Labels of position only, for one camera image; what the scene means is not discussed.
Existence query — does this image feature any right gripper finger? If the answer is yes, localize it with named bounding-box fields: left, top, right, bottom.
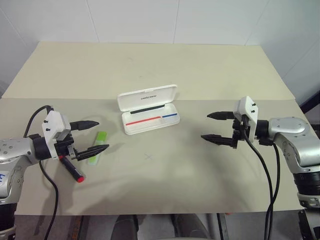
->
left=200, top=134, right=235, bottom=149
left=206, top=111, right=236, bottom=121

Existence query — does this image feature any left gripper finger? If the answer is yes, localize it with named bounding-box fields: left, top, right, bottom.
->
left=69, top=120, right=101, bottom=131
left=76, top=144, right=110, bottom=161

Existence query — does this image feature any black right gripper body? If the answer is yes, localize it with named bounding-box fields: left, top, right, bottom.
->
left=230, top=112, right=251, bottom=151

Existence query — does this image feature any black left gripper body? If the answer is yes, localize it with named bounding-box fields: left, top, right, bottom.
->
left=53, top=133, right=82, bottom=161

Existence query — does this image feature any white open pencil case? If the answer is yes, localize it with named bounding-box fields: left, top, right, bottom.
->
left=116, top=84, right=182, bottom=136

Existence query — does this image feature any green highlighter pen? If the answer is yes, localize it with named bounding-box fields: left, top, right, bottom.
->
left=87, top=131, right=109, bottom=166

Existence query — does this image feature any black marker with red cap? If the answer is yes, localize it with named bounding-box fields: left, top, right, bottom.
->
left=58, top=154, right=86, bottom=184

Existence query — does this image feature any black pen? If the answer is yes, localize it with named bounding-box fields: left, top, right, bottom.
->
left=130, top=104, right=168, bottom=116

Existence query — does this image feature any grey-beige paper table sheet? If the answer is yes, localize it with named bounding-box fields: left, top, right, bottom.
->
left=0, top=98, right=314, bottom=216

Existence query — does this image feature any dark rounded shape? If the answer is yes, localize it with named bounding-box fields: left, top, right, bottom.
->
left=171, top=213, right=209, bottom=240
left=111, top=214, right=140, bottom=240

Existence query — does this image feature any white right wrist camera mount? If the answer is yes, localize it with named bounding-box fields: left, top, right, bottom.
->
left=233, top=95, right=259, bottom=141

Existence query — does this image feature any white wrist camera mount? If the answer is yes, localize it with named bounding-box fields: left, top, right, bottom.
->
left=41, top=110, right=73, bottom=159
left=233, top=95, right=259, bottom=141

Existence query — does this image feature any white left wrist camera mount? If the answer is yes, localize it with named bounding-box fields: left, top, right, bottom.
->
left=41, top=110, right=73, bottom=159

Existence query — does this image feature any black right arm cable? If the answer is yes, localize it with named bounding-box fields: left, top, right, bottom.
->
left=259, top=139, right=280, bottom=240
left=240, top=121, right=274, bottom=240

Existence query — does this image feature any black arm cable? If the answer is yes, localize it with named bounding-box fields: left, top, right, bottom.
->
left=24, top=104, right=60, bottom=240
left=259, top=139, right=280, bottom=240
left=240, top=121, right=274, bottom=240

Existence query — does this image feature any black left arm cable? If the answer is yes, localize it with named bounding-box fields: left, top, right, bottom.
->
left=24, top=104, right=60, bottom=240

